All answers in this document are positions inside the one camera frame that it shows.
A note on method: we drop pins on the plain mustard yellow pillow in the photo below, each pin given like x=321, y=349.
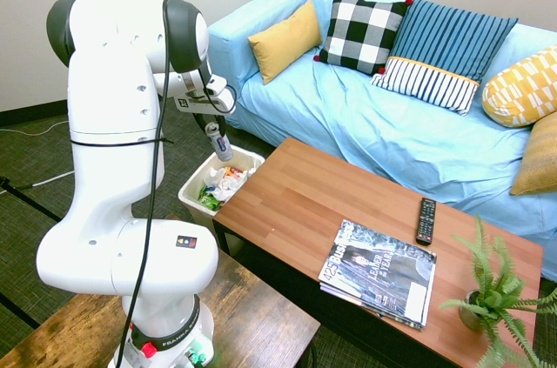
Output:
x=283, y=39

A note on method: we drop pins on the black TV remote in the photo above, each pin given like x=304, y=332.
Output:
x=425, y=220

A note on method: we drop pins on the blue striped pillow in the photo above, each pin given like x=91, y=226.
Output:
x=448, y=46

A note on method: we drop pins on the black white checkered pillow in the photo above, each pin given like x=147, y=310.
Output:
x=361, y=31

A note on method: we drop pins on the potted green fern plant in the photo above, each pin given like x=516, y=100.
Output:
x=496, y=294

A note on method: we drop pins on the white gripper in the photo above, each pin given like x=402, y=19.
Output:
x=209, y=102

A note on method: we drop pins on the rustic wooden robot table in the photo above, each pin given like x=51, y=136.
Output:
x=252, y=320

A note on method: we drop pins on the yellow white patterned bolster pillow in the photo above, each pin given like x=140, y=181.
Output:
x=522, y=89

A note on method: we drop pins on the red emergency stop button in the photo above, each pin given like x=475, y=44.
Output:
x=149, y=349

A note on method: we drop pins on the green plastic wrapper trash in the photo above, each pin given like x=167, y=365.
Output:
x=209, y=199

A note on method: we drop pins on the crumpled white paper trash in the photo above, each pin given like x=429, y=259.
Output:
x=226, y=183

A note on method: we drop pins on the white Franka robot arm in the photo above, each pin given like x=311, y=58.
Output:
x=113, y=124

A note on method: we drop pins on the brown wooden coffee table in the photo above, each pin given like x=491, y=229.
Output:
x=313, y=198

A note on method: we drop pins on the mustard ribbed pillow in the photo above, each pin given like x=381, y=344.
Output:
x=539, y=155

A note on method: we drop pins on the light blue sofa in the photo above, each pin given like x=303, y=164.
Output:
x=370, y=137

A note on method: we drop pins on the silver blue drink can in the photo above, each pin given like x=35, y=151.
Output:
x=219, y=144

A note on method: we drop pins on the black camera tripod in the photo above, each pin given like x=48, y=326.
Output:
x=26, y=200

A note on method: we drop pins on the business magazine stack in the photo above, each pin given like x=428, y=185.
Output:
x=378, y=272

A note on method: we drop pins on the cream plastic trash bin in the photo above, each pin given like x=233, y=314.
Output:
x=191, y=198

